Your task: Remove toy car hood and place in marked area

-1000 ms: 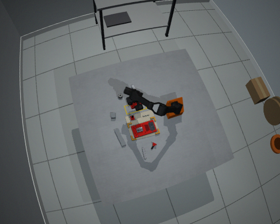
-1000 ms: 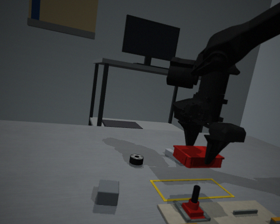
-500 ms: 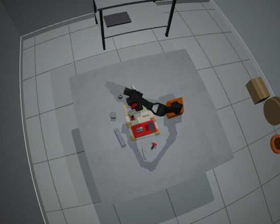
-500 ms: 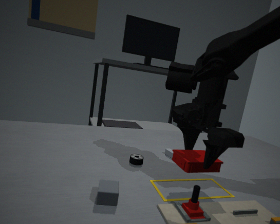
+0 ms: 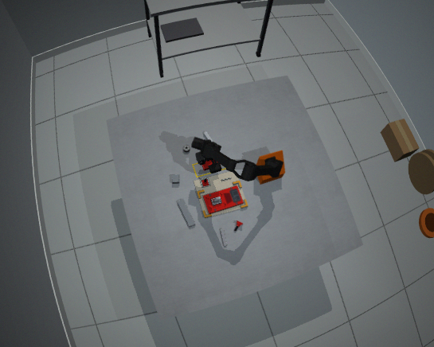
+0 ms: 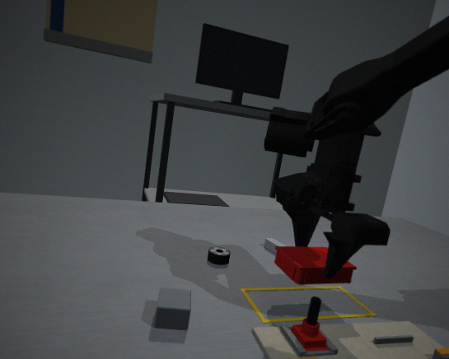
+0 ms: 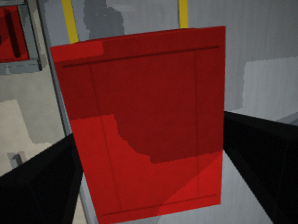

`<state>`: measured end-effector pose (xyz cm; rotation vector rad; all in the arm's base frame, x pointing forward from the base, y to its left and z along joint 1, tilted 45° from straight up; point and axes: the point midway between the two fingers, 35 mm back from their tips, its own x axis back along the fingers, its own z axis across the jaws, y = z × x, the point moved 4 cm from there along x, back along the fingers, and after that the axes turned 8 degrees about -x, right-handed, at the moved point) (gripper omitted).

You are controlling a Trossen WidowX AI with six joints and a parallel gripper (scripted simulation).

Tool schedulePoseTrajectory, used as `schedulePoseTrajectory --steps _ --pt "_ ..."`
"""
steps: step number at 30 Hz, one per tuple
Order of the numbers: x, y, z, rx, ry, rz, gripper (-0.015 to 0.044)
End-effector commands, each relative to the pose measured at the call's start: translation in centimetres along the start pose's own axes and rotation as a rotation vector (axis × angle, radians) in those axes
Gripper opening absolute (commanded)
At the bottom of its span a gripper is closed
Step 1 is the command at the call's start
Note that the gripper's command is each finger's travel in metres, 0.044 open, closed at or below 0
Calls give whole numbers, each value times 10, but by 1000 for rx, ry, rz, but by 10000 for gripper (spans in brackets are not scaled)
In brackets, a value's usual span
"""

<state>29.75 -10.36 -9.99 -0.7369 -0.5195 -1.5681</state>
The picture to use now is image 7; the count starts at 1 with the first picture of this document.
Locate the yellow rectangular outline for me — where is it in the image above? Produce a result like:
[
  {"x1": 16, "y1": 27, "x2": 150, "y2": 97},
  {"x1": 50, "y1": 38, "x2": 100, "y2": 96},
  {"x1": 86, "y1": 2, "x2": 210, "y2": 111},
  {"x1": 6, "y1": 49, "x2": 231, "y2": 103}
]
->
[{"x1": 62, "y1": 0, "x2": 188, "y2": 44}]

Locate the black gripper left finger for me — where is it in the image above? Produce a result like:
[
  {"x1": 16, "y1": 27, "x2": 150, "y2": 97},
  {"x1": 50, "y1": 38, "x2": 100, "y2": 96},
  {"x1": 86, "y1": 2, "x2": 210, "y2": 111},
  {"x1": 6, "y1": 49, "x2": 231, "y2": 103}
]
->
[{"x1": 0, "y1": 133, "x2": 84, "y2": 224}]

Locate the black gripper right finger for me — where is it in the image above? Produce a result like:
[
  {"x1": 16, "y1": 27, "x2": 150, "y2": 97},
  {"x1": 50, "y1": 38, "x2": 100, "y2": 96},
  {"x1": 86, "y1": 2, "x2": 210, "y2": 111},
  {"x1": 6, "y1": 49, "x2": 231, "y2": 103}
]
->
[{"x1": 223, "y1": 111, "x2": 298, "y2": 224}]

